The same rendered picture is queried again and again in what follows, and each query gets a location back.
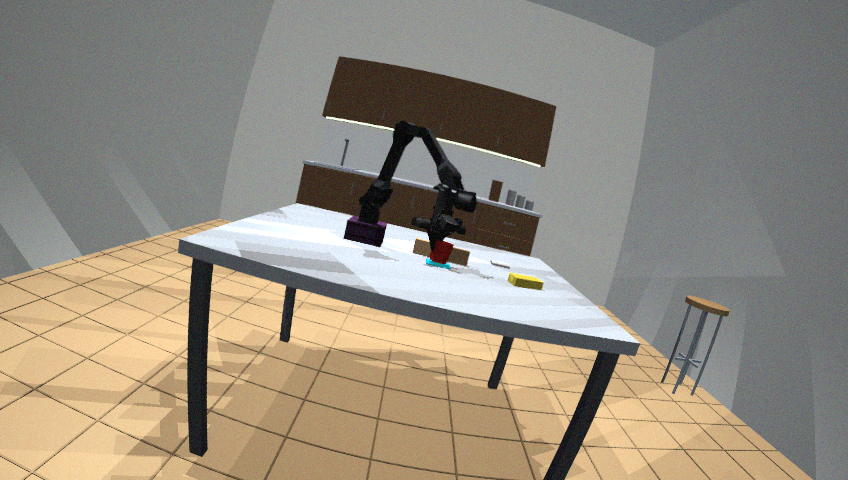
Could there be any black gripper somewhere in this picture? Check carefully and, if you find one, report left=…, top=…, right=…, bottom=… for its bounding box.
left=411, top=204, right=466, bottom=251

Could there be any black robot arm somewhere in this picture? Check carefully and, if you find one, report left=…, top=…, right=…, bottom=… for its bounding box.
left=357, top=121, right=476, bottom=233

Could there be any tan long rectangular bar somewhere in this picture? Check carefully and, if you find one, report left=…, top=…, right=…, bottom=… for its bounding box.
left=412, top=238, right=471, bottom=266

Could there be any yellow flat block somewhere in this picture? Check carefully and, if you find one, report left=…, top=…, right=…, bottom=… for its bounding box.
left=508, top=273, right=544, bottom=290

